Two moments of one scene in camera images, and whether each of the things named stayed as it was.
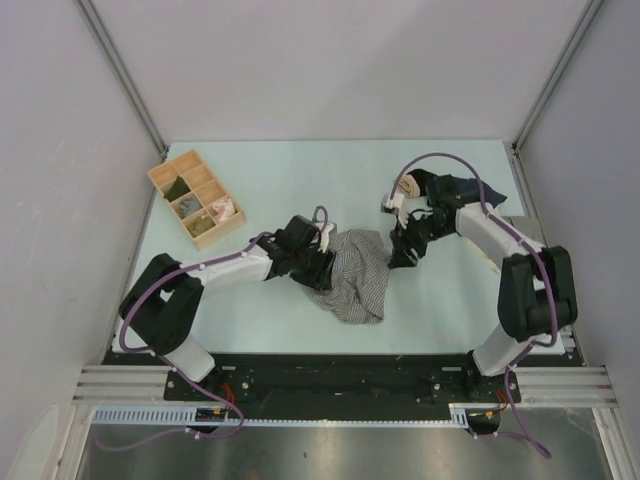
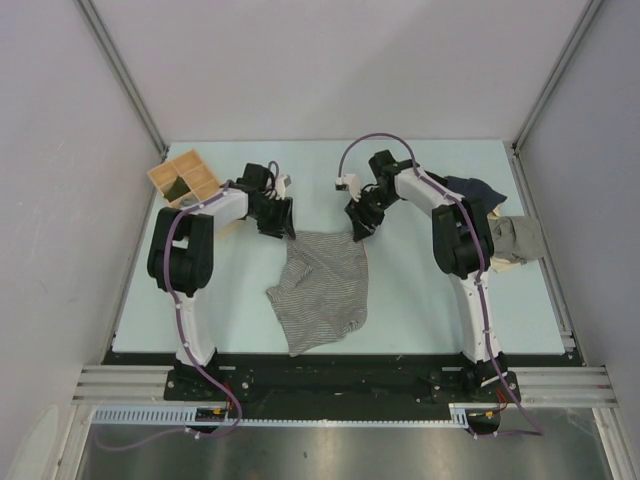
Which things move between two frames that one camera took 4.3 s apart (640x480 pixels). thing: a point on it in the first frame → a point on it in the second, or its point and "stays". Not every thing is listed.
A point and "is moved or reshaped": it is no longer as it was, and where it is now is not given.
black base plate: x=406 y=379 stays
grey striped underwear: x=360 y=276 is moved or reshaped
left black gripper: x=320 y=277 → x=282 y=224
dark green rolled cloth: x=177 y=189 stays
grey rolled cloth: x=188 y=206 stays
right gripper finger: x=405 y=252 → x=362 y=226
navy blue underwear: x=490 y=195 stays
